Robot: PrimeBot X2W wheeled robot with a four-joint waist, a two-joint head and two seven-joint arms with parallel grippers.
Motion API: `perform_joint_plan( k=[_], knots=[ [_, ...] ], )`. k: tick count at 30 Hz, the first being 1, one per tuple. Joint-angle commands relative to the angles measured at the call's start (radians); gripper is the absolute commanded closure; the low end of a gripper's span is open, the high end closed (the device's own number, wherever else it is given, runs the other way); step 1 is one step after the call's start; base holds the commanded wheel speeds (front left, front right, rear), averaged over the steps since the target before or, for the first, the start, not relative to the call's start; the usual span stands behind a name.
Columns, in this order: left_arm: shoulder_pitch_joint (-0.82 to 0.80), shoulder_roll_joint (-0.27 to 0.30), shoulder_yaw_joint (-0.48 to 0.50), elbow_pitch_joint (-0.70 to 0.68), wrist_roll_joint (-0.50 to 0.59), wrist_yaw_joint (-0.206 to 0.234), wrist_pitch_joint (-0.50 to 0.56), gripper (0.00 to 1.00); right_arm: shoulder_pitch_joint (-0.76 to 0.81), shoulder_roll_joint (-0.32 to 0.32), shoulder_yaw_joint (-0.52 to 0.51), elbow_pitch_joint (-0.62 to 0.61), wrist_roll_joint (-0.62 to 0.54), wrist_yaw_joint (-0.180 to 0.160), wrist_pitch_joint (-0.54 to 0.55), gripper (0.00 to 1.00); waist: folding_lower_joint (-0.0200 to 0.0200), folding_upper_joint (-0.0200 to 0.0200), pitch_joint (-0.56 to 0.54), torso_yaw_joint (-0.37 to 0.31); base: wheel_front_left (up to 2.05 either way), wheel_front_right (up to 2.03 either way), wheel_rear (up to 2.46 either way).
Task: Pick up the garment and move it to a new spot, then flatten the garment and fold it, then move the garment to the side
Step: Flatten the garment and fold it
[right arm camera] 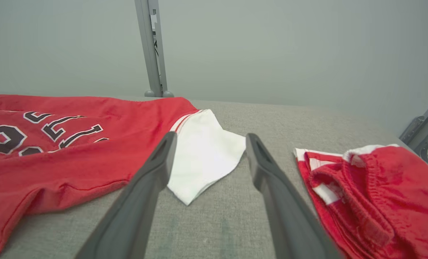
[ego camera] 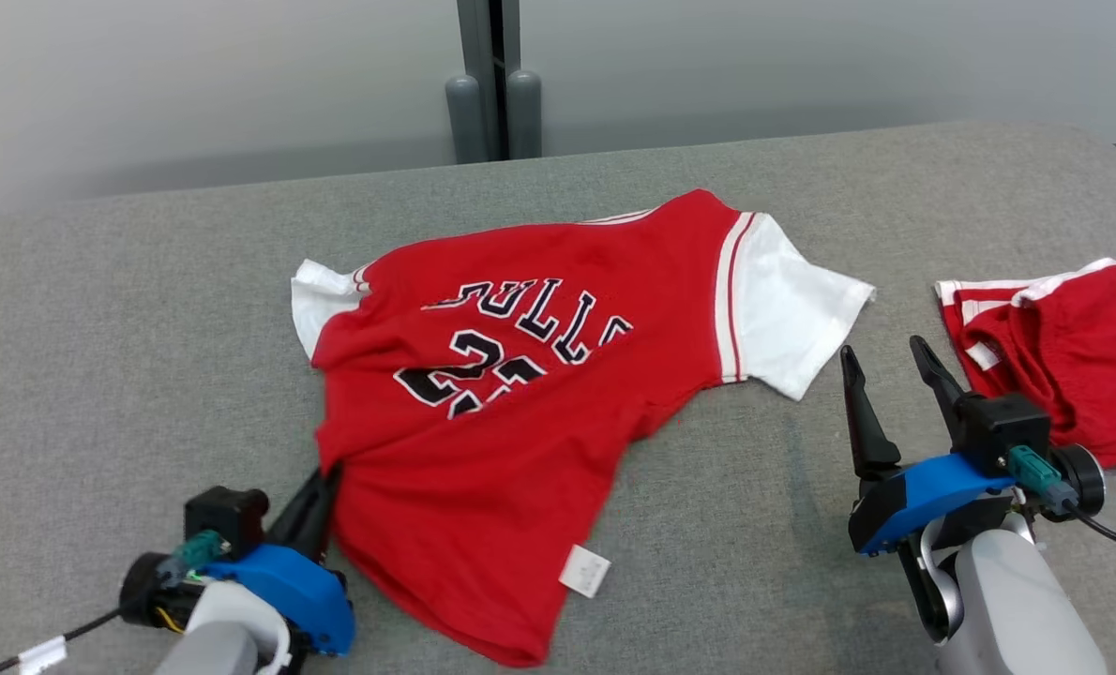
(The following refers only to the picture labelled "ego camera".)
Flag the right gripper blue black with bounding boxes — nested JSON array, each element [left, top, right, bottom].
[[839, 335, 1108, 558]]

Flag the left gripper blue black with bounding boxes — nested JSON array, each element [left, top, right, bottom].
[[118, 463, 358, 658]]

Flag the red jersey white sleeves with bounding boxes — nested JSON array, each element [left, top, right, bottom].
[[291, 188, 877, 668]]

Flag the red shorts white trim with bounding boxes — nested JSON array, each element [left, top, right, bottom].
[[935, 258, 1116, 475]]

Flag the left teal cable connector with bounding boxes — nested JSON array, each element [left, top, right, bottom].
[[168, 530, 232, 578]]

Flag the teal cable connector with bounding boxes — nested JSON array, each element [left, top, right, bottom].
[[168, 530, 232, 578], [1007, 444, 1080, 513]]

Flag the right teal cable connector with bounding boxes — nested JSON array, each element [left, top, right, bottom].
[[1007, 444, 1080, 513]]

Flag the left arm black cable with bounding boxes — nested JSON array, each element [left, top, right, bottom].
[[0, 608, 124, 675]]

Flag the grey partition post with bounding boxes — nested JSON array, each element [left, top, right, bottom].
[[502, 0, 544, 160], [445, 0, 500, 166]]

